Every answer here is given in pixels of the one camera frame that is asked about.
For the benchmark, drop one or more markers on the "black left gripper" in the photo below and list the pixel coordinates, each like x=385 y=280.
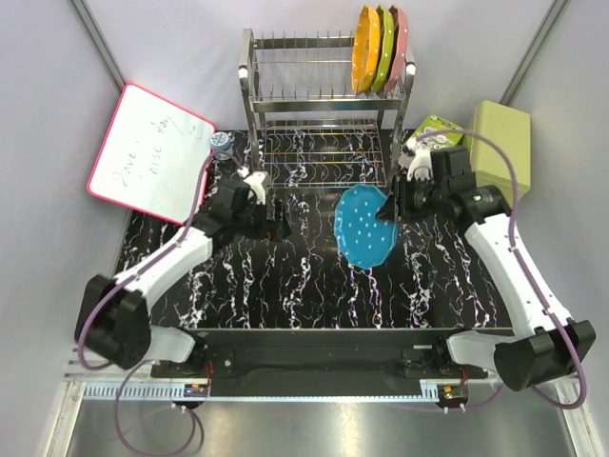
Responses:
x=268 y=221

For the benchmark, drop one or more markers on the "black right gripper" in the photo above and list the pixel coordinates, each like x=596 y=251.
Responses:
x=402 y=189

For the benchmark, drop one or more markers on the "blue polka dot plate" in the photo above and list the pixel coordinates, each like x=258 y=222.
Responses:
x=362 y=239

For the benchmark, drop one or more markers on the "orange polka dot plate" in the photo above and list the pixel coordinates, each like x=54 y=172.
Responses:
x=366 y=45

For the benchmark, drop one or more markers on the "pink polka dot plate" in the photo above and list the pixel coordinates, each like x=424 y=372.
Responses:
x=400 y=35

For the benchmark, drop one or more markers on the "green polka dot plate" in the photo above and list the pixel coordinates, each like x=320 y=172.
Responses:
x=386 y=48

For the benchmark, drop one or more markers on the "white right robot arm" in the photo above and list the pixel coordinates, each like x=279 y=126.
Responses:
x=547 y=342

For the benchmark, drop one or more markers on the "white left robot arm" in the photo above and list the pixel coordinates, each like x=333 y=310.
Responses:
x=113 y=320

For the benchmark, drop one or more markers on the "stainless steel dish rack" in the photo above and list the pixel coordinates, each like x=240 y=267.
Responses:
x=306 y=125

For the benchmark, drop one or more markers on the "black marble pattern mat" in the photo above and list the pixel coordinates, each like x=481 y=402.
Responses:
x=431 y=279

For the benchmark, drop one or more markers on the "green cover book stack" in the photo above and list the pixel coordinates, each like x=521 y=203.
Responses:
x=438 y=132

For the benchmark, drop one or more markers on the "small blue patterned jar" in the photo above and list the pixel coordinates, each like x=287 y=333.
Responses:
x=221 y=145

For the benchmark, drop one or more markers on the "green storage box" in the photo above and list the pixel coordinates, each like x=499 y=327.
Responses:
x=509 y=129

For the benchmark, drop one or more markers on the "pink framed whiteboard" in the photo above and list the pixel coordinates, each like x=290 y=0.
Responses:
x=151 y=156

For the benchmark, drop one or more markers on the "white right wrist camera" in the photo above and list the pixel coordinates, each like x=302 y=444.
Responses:
x=417 y=165

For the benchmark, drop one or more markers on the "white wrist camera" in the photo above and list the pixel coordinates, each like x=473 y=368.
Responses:
x=258 y=182
x=417 y=165

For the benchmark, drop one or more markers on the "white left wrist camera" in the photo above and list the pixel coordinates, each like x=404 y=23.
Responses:
x=258 y=182

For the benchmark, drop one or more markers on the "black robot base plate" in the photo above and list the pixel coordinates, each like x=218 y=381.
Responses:
x=339 y=357

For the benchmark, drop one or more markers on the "white slotted cable duct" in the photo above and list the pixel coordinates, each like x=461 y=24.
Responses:
x=223 y=391

